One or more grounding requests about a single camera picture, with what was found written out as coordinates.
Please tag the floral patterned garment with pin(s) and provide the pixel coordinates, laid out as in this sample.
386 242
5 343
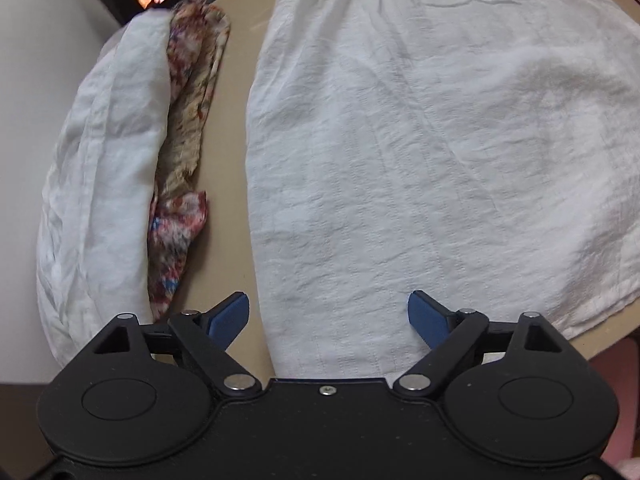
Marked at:
192 100

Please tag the white crumpled garment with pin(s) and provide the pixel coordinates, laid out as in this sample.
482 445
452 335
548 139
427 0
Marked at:
100 185

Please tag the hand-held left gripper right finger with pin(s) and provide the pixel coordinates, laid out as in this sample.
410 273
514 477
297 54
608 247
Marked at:
427 320

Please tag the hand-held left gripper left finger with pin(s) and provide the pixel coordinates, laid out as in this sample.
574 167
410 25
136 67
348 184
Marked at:
230 317

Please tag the white textured garment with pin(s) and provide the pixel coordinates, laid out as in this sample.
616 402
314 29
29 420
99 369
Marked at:
400 160

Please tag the pink cloth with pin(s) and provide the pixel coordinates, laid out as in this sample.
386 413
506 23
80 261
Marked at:
625 410

